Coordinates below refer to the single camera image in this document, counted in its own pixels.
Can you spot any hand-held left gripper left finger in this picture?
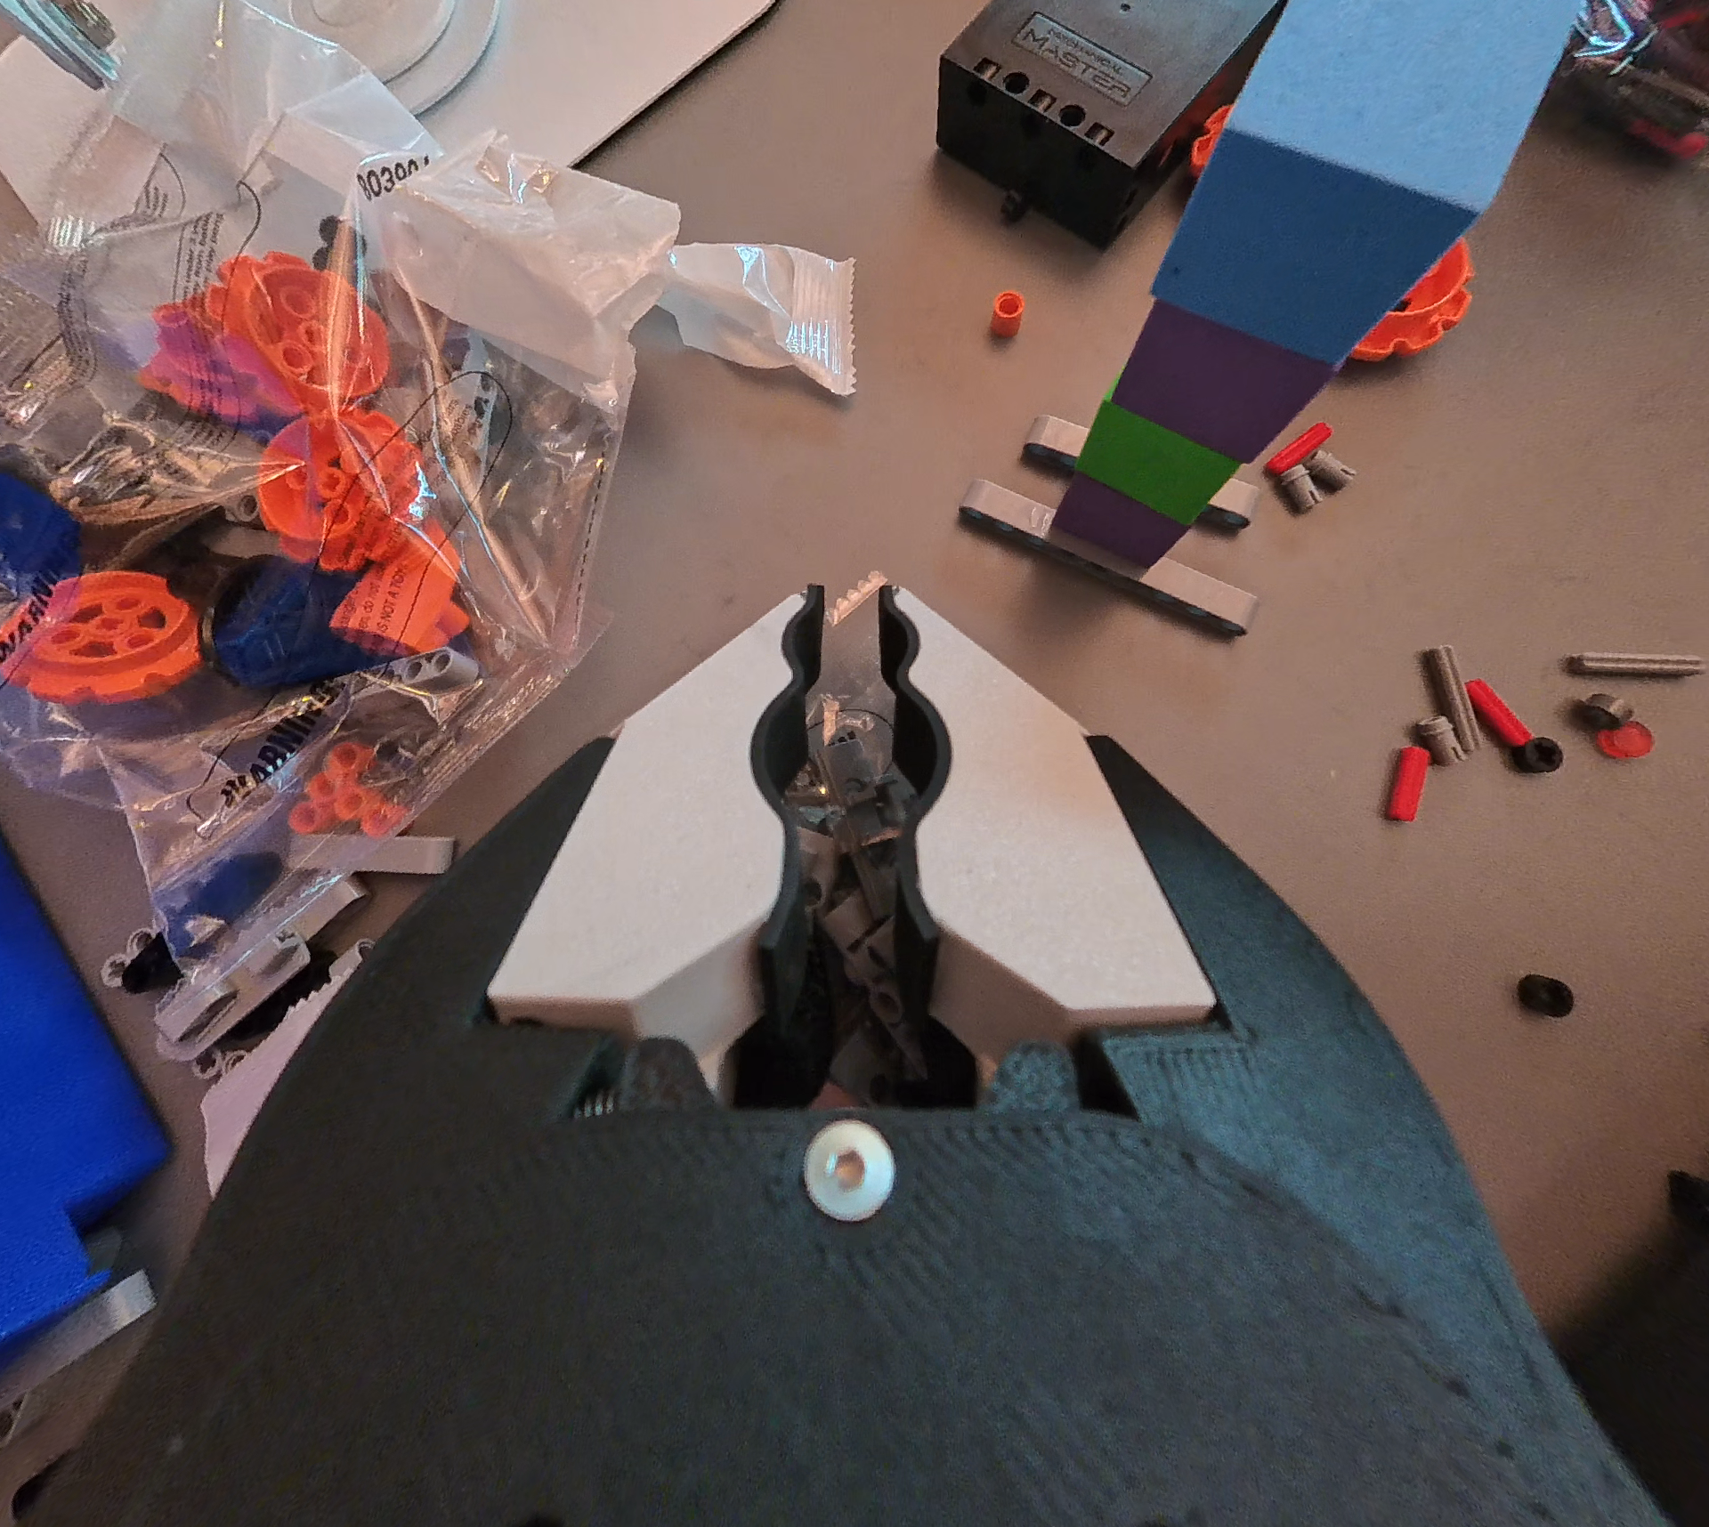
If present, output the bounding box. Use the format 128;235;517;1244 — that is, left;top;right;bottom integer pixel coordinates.
486;585;830;1100

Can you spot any green foam cube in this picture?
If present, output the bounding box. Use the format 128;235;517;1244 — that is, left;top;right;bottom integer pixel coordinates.
1077;399;1244;523

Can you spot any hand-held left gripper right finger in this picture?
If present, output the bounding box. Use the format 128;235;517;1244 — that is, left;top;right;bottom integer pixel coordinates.
875;583;1217;1092

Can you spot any clear bag of orange gears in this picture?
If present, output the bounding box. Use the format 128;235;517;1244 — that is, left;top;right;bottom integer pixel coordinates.
0;0;646;1028

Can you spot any orange gear wheel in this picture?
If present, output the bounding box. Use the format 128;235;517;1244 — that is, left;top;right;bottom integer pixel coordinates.
1346;237;1478;366

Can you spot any black perforated control box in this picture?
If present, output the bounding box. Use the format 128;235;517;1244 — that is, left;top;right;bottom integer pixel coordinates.
935;0;1400;251

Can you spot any grey ribbed pin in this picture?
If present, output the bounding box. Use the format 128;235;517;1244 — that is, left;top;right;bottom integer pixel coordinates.
1421;645;1482;756

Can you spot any clear bag of grey parts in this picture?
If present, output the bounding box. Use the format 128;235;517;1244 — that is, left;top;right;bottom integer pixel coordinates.
788;573;939;1094

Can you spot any white plastic pouch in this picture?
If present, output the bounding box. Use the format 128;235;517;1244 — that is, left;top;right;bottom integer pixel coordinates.
358;132;858;399

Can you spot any dark perforated panel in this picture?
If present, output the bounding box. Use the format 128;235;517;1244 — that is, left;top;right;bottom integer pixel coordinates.
1575;1220;1709;1527

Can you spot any purple foam cube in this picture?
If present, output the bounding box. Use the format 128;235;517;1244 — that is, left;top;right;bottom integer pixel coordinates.
1108;298;1338;468
1054;476;1192;562

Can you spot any blue foam cube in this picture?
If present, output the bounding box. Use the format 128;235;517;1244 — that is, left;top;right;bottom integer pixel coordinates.
1151;0;1581;369

